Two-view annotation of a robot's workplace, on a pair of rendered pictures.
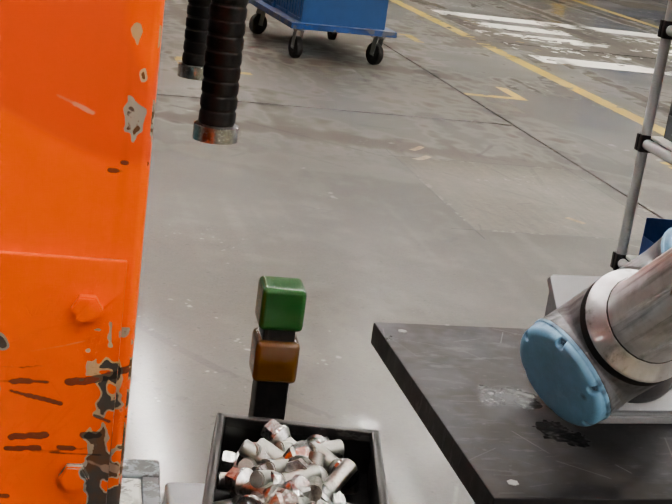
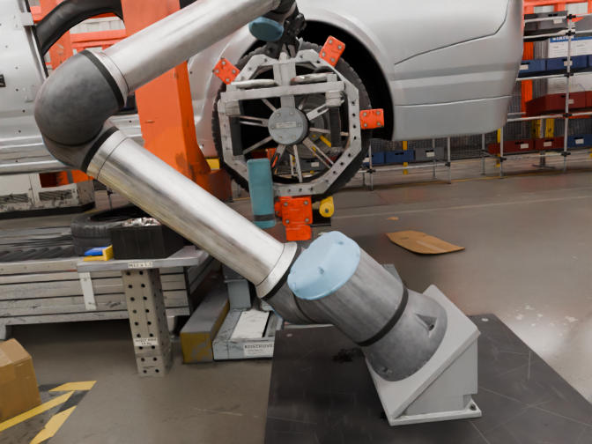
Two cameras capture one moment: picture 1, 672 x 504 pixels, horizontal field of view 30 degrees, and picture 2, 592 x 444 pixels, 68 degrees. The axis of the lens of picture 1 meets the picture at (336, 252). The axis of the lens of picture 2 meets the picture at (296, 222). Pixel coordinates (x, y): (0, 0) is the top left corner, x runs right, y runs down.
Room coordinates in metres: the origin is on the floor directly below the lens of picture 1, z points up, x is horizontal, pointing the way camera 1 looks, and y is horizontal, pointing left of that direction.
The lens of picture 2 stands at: (1.81, -1.30, 0.83)
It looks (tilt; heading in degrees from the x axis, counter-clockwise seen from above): 12 degrees down; 106
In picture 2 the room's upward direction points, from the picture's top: 5 degrees counter-clockwise
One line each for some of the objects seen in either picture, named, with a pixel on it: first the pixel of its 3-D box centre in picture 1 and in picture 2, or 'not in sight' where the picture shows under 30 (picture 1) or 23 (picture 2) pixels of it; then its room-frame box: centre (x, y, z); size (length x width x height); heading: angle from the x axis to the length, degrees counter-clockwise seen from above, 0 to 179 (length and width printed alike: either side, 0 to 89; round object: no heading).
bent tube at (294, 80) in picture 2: not in sight; (310, 71); (1.44, 0.30, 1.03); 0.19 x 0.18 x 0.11; 102
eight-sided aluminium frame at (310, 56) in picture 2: not in sight; (290, 126); (1.32, 0.40, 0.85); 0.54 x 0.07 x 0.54; 12
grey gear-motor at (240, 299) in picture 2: not in sight; (250, 261); (1.03, 0.54, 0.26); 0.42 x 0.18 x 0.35; 102
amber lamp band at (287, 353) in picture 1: (274, 355); not in sight; (1.06, 0.04, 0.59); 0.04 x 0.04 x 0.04; 12
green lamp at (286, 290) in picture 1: (280, 303); not in sight; (1.06, 0.04, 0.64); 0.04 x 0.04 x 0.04; 12
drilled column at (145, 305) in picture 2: not in sight; (148, 317); (0.83, 0.00, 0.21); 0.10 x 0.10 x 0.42; 12
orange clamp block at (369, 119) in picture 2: not in sight; (370, 119); (1.63, 0.47, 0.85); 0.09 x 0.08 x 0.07; 12
